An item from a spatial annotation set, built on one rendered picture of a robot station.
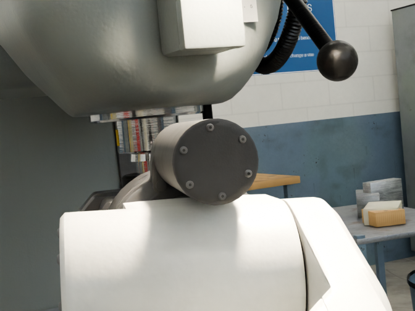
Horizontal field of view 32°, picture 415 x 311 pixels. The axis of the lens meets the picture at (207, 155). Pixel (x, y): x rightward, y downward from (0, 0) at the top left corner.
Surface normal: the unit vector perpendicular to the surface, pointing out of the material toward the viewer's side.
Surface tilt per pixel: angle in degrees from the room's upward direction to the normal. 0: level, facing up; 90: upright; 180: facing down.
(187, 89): 129
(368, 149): 90
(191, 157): 90
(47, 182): 90
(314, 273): 87
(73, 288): 79
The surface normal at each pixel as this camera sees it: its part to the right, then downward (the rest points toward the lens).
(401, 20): -0.91, 0.11
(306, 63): 0.42, 0.00
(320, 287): -0.98, 0.05
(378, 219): 0.19, 0.04
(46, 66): -0.67, 0.63
